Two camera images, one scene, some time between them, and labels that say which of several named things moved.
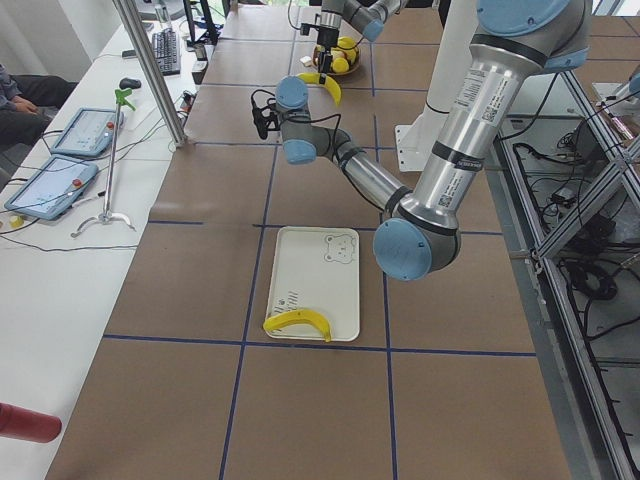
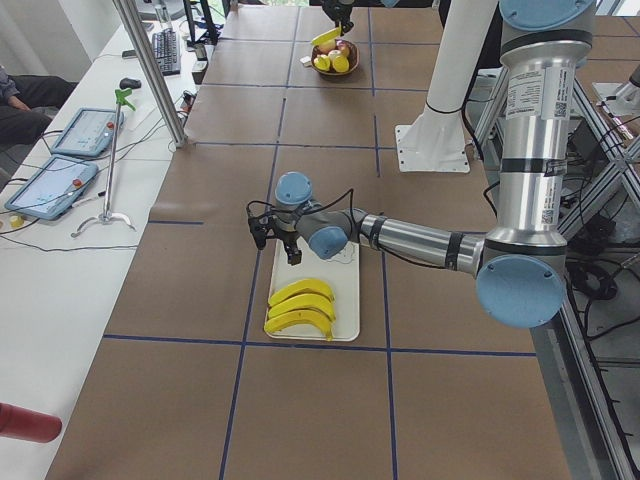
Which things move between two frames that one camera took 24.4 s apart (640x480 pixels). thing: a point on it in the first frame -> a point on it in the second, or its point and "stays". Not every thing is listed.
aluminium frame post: x=153 y=74 stays
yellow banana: x=314 y=78 -> x=291 y=303
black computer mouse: x=127 y=83 stays
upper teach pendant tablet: x=89 y=132 stays
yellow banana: x=298 y=316 stays
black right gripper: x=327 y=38 -> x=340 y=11
